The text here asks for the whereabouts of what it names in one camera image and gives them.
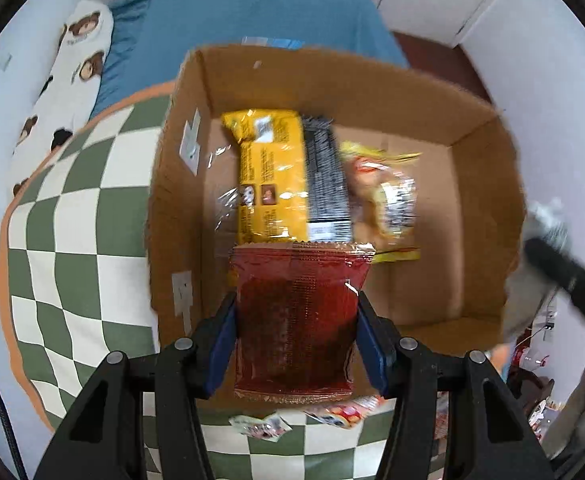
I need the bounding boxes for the dark red snack packet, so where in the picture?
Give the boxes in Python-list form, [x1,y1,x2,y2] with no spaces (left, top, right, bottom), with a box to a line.
[228,242,376,406]

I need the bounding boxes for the cardboard box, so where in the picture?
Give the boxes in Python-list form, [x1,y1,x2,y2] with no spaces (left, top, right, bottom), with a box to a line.
[145,45,528,361]

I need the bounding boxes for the blue bed sheet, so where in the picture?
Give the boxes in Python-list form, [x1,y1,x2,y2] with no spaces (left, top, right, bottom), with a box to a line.
[92,0,410,121]

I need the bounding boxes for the black cable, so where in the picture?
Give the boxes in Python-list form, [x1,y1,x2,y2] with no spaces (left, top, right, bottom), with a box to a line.
[0,340,28,480]

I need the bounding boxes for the green white checkered blanket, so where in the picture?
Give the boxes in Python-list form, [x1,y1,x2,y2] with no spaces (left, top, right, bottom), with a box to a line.
[0,80,453,480]

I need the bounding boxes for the black snack packet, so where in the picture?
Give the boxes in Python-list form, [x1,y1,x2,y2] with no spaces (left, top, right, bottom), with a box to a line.
[299,115,353,243]

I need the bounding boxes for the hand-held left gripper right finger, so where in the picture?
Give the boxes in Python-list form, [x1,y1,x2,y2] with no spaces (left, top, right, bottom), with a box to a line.
[355,290,555,480]

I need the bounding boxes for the bear print pillow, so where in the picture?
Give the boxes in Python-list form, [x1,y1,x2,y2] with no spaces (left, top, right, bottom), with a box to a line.
[10,0,116,201]

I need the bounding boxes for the clear yellow orange snack packet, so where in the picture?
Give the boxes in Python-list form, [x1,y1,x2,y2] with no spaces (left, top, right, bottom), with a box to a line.
[339,140,423,263]

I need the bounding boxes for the small white snack packet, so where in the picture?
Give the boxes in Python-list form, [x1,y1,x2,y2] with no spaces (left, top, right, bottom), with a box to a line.
[229,411,293,442]

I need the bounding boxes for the red white snack packet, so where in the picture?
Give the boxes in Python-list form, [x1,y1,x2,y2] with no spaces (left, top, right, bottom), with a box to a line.
[303,394,388,431]

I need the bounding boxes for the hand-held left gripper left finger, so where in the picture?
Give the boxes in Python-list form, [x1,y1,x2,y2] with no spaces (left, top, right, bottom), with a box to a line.
[32,290,238,480]

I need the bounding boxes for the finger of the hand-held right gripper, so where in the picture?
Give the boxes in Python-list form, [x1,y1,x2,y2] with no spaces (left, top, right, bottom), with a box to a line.
[525,237,585,351]

